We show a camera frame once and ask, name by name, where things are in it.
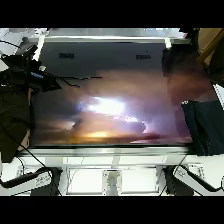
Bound dark blue jeans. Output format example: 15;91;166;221
180;99;224;157

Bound black cable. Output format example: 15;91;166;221
0;122;63;197
163;153;190;193

